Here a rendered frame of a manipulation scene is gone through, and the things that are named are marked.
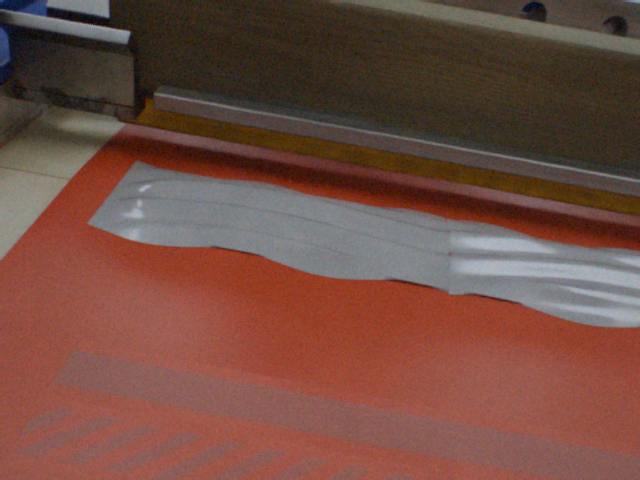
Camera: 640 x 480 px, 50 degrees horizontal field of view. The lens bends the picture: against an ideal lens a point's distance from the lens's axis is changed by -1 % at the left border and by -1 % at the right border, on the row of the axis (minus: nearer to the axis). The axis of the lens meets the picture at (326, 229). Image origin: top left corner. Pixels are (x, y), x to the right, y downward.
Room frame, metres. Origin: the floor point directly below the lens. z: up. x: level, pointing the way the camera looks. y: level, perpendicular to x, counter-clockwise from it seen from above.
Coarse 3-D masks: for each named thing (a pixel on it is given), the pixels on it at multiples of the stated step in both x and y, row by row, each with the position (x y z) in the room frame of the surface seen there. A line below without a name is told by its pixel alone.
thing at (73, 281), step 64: (128, 128) 0.38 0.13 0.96; (64, 192) 0.30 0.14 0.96; (320, 192) 0.34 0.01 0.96; (384, 192) 0.36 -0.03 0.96; (64, 256) 0.25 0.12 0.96; (128, 256) 0.26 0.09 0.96; (192, 256) 0.26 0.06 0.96; (256, 256) 0.27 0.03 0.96; (0, 320) 0.20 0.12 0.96; (64, 320) 0.21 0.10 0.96; (128, 320) 0.21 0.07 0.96; (192, 320) 0.22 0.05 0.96; (256, 320) 0.23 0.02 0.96; (320, 320) 0.23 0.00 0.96; (384, 320) 0.24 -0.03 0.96; (448, 320) 0.25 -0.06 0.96; (0, 384) 0.17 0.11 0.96; (320, 384) 0.19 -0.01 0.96; (384, 384) 0.20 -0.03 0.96; (448, 384) 0.21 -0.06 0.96; (0, 448) 0.14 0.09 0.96
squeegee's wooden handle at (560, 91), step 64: (128, 0) 0.37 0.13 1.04; (192, 0) 0.37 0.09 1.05; (256, 0) 0.36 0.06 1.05; (320, 0) 0.36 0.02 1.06; (384, 0) 0.37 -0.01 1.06; (192, 64) 0.37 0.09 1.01; (256, 64) 0.36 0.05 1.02; (320, 64) 0.36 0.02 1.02; (384, 64) 0.36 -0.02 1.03; (448, 64) 0.36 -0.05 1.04; (512, 64) 0.36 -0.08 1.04; (576, 64) 0.36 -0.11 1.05; (448, 128) 0.36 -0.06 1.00; (512, 128) 0.36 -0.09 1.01; (576, 128) 0.36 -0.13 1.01
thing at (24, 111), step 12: (0, 84) 0.34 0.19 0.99; (12, 84) 0.35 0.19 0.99; (0, 96) 0.34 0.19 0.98; (12, 96) 0.35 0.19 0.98; (0, 108) 0.34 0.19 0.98; (12, 108) 0.35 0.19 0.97; (24, 108) 0.36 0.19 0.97; (36, 108) 0.38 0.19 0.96; (48, 108) 0.39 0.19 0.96; (0, 120) 0.34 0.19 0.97; (12, 120) 0.35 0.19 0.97; (24, 120) 0.36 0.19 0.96; (0, 132) 0.34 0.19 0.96; (12, 132) 0.35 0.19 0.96; (0, 144) 0.33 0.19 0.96
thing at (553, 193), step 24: (120, 120) 0.38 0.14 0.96; (144, 120) 0.38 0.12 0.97; (168, 120) 0.38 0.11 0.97; (264, 144) 0.37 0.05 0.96; (288, 144) 0.37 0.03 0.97; (312, 144) 0.37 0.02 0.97; (384, 168) 0.37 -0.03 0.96; (408, 168) 0.37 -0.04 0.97; (432, 168) 0.37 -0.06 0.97; (456, 168) 0.37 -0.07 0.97; (528, 192) 0.37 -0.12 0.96; (552, 192) 0.37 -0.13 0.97; (576, 192) 0.37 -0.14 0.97
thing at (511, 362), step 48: (480, 192) 0.38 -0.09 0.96; (576, 240) 0.34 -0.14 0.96; (624, 240) 0.35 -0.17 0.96; (480, 336) 0.24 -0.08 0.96; (528, 336) 0.25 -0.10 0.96; (576, 336) 0.25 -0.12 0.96; (624, 336) 0.26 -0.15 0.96; (480, 384) 0.21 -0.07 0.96; (528, 384) 0.21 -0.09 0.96; (576, 384) 0.22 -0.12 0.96; (624, 384) 0.22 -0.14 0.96; (576, 432) 0.19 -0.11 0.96; (624, 432) 0.20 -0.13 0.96
